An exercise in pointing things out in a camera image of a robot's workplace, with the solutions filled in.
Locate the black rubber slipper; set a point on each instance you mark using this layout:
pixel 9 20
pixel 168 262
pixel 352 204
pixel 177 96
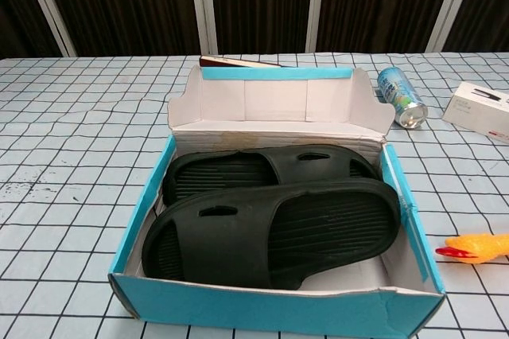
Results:
pixel 222 172
pixel 246 243

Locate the light blue shoe box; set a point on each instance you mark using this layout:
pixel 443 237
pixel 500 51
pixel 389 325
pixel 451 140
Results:
pixel 258 311

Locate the grid-patterned tablecloth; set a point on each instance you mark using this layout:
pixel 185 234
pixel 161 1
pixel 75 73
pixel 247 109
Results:
pixel 79 116

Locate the small white stapler box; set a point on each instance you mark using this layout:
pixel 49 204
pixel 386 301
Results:
pixel 469 112

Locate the dark red folding fan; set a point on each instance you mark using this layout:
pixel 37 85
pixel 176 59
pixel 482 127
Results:
pixel 210 62

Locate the blue drink can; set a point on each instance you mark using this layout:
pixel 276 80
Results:
pixel 397 96

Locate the yellow rubber chicken toy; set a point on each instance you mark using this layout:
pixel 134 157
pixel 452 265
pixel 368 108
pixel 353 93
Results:
pixel 477 247

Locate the white metal frame post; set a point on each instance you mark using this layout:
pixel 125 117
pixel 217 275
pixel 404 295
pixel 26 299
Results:
pixel 49 8
pixel 317 5
pixel 453 5
pixel 203 5

